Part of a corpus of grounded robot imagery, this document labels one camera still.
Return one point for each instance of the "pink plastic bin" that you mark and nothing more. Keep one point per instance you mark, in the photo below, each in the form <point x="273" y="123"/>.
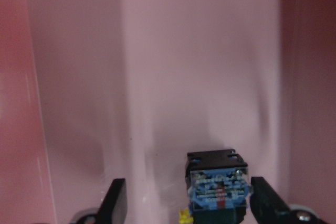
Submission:
<point x="92" y="90"/>

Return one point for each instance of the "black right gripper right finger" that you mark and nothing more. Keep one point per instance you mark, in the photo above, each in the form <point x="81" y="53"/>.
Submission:
<point x="266" y="205"/>

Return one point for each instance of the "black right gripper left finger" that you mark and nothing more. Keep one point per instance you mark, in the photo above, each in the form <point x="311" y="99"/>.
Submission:
<point x="114" y="206"/>

